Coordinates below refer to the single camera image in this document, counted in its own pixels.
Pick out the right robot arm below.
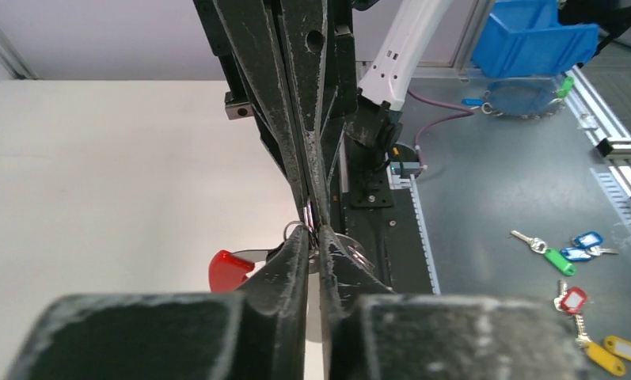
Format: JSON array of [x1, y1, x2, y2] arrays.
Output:
[[197, 1, 449, 227]]

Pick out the aluminium frame profile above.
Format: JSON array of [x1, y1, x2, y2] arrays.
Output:
[[564, 66, 631, 202]]

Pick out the red handled keyring holder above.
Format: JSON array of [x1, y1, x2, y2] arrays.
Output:
[[208, 232, 377, 292]]

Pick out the yellow tagged keys right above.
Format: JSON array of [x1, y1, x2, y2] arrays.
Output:
[[572, 314, 631, 377]]

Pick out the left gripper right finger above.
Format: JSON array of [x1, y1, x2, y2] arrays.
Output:
[[317, 226, 588, 379]]

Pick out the blue tagged keys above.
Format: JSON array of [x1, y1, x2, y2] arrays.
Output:
[[560, 231, 619, 262]]

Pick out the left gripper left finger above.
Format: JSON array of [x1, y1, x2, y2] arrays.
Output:
[[6, 226, 310, 379]]

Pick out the blue plastic bin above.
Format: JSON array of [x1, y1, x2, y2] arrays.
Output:
[[471, 1, 599, 78]]

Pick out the white slotted cable duct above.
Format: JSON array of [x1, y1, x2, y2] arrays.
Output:
[[387, 175, 441, 295]]

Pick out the green tagged key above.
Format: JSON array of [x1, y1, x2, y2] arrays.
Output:
[[510, 230, 576, 276]]

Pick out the red tagged key on floor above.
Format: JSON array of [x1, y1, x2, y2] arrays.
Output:
[[553, 279, 588, 315]]

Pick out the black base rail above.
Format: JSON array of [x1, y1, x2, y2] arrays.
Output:
[[333, 150, 418, 293]]

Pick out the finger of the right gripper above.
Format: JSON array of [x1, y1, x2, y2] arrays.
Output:
[[281, 1, 329, 228], [214, 1, 308, 211]]

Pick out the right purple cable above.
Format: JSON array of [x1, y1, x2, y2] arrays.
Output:
[[406, 88, 476, 177]]

